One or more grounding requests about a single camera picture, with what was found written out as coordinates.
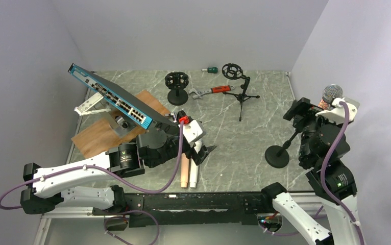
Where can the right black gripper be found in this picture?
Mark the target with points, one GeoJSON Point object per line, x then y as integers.
{"type": "Point", "coordinates": [302, 106]}

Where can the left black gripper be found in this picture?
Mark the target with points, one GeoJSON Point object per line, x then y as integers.
{"type": "Point", "coordinates": [202, 153]}

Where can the white microphone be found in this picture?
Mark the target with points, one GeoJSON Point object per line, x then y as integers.
{"type": "Point", "coordinates": [194, 169]}

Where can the sprinkle pattern silver microphone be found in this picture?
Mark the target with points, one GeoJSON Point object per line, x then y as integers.
{"type": "Point", "coordinates": [330, 93]}

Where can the black round base clip stand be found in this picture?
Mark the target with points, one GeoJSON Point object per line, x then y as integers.
{"type": "Point", "coordinates": [277, 156]}

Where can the black mini tripod stand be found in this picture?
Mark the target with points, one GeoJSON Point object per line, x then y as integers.
{"type": "Point", "coordinates": [232, 71]}

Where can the black shock mount desk stand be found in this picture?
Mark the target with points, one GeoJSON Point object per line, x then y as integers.
{"type": "Point", "coordinates": [177, 82]}

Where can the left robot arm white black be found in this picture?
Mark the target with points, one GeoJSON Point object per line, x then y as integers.
{"type": "Point", "coordinates": [63, 186]}

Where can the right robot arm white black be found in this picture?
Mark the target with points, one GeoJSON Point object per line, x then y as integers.
{"type": "Point", "coordinates": [323, 143]}

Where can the silver metal clamp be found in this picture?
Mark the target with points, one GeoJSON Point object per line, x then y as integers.
{"type": "Point", "coordinates": [172, 117]}

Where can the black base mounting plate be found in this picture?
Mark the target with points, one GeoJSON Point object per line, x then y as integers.
{"type": "Point", "coordinates": [196, 208]}

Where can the green stubby screwdriver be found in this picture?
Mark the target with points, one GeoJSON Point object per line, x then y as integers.
{"type": "Point", "coordinates": [210, 70]}

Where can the wooden board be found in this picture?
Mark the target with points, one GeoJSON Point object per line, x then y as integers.
{"type": "Point", "coordinates": [100, 137]}

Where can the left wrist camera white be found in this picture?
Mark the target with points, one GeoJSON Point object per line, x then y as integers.
{"type": "Point", "coordinates": [193, 130]}

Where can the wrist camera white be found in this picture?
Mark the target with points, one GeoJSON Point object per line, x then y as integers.
{"type": "Point", "coordinates": [193, 130]}
{"type": "Point", "coordinates": [343, 108]}

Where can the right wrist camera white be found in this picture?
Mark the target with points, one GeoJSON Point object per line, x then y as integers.
{"type": "Point", "coordinates": [343, 108]}

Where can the blue black network switch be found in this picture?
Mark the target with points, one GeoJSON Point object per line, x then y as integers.
{"type": "Point", "coordinates": [128, 104]}

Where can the red handled adjustable wrench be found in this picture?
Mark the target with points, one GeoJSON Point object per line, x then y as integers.
{"type": "Point", "coordinates": [198, 94]}

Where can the grey metal mount block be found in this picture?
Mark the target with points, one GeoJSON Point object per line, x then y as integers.
{"type": "Point", "coordinates": [121, 125]}

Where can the white bracket stand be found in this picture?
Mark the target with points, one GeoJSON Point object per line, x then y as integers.
{"type": "Point", "coordinates": [88, 106]}

